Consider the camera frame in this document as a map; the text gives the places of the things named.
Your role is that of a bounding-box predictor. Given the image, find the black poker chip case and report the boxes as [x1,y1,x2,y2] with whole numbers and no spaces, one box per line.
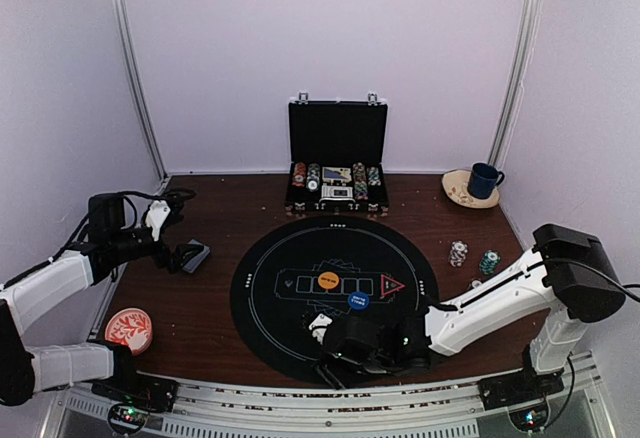
[284,91,390,214]

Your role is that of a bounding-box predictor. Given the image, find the orange big blind button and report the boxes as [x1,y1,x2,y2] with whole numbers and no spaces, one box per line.
[317,271,340,290]

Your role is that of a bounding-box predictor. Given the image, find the white card box in case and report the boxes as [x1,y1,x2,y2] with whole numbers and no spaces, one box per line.
[321,184,354,200]

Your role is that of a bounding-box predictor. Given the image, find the green chip stack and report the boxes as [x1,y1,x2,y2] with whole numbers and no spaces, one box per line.
[479,250,501,276]

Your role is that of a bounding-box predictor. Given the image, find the aluminium frame post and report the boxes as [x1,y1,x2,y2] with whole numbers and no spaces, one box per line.
[488,0,542,168]
[111,0,168,181]

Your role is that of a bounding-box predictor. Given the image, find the dark blue mug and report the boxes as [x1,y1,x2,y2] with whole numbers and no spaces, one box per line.
[467,163,505,200]

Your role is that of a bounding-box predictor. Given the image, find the red chip row in case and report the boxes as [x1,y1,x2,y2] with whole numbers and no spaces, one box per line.
[292,162,307,187]

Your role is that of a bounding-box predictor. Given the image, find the right aluminium frame post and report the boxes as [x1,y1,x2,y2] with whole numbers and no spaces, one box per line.
[488,0,542,168]

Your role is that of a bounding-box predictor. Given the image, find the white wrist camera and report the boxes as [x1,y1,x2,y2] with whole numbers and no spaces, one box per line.
[307,313,333,345]
[143,200,171,242]

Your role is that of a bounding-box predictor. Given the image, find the white blue chip stack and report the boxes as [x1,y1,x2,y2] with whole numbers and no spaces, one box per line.
[448,240,468,267]

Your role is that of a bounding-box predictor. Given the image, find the blue small blind button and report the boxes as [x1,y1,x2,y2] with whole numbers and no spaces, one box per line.
[347,291,370,311]

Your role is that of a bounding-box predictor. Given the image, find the round black poker mat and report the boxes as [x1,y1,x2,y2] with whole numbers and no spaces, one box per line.
[230,216,440,385]

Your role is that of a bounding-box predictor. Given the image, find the multicolour chip row in case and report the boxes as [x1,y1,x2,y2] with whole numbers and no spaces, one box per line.
[352,162,368,201]

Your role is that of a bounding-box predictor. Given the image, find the blue playing card deck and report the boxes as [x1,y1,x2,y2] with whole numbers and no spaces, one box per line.
[181,239,210,274]

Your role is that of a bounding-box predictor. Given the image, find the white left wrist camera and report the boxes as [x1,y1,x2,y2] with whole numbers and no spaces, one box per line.
[143,200,171,242]

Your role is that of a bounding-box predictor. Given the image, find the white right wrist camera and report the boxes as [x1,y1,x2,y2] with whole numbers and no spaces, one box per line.
[307,313,333,345]

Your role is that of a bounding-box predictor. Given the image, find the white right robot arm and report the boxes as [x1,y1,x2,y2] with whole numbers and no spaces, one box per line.
[308,224,634,400]

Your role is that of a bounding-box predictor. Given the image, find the red triangle all-in marker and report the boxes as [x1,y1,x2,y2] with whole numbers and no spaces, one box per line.
[380,274,406,299]

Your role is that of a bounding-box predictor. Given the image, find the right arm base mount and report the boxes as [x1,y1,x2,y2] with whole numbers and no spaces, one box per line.
[478,370,568,434]

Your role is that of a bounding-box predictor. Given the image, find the beige ceramic plate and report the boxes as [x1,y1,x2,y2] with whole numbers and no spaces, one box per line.
[441,170,500,209]

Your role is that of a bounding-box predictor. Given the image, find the front aluminium rail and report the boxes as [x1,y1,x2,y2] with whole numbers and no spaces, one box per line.
[37,350,611,438]

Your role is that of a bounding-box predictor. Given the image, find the purple green chip row in case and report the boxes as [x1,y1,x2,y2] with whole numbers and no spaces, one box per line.
[367,166,381,187]

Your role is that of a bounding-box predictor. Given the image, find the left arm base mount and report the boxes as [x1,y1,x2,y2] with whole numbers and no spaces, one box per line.
[91,375,179,436]

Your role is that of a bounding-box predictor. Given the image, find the red white round coaster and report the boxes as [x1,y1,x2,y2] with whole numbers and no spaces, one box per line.
[104,308,153,356]

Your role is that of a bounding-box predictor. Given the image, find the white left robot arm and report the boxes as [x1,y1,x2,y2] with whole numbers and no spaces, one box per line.
[1,188,203,412]

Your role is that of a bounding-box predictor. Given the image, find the left aluminium frame post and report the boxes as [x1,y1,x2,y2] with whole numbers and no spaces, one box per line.
[111,0,168,181]

